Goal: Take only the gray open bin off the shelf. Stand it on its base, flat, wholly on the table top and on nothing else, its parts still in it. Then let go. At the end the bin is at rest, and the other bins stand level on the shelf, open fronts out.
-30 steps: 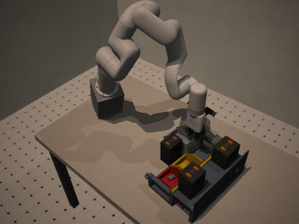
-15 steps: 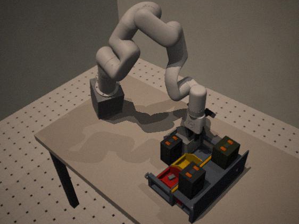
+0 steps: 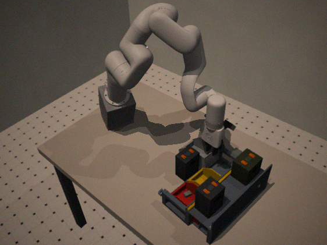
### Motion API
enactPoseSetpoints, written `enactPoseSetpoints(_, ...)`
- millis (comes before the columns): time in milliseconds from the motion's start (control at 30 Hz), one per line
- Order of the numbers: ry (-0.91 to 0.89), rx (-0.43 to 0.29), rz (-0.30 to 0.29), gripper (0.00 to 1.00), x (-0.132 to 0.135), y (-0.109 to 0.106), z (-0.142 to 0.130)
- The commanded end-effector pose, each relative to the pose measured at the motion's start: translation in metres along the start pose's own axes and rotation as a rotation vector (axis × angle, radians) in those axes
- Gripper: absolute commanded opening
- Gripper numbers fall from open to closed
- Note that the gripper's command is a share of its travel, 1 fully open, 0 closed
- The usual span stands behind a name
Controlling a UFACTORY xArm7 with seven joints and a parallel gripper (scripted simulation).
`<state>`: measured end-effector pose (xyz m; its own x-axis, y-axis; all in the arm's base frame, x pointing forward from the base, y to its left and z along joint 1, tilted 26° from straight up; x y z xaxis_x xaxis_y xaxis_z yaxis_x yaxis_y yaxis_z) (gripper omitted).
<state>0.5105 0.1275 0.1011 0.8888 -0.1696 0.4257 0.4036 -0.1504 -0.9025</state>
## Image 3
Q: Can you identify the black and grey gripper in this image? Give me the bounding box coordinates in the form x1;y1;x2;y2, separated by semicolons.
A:
201;121;225;156

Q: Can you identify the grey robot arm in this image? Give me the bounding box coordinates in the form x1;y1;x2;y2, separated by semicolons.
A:
104;3;236;131

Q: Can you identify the yellow flat bar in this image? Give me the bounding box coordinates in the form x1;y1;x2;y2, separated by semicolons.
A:
187;170;231;211

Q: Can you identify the red open bin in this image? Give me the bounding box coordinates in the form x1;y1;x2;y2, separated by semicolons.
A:
171;182;200;225

